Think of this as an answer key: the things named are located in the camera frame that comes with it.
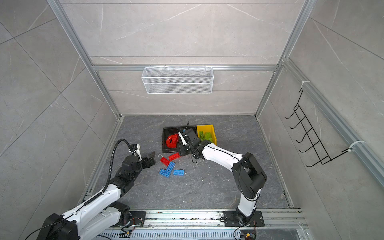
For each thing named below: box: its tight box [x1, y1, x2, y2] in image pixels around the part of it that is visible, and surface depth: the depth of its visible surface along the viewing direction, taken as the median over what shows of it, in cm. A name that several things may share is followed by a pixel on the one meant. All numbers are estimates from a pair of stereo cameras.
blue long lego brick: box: [166, 161, 176, 172], surface depth 92 cm
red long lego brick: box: [168, 152, 181, 162], surface depth 97 cm
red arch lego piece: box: [166, 133, 179, 148], surface depth 103 cm
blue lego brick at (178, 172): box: [173, 169, 185, 176], surface depth 90 cm
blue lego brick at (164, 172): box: [159, 168, 171, 178], surface depth 90 cm
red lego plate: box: [160, 156, 170, 167], surface depth 95 cm
